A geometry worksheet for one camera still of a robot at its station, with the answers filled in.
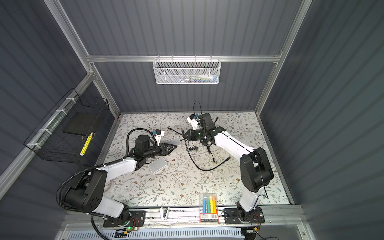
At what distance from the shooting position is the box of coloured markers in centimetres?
74

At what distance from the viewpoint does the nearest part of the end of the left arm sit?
0.72 metres

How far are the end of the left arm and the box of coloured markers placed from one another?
12.5 inches
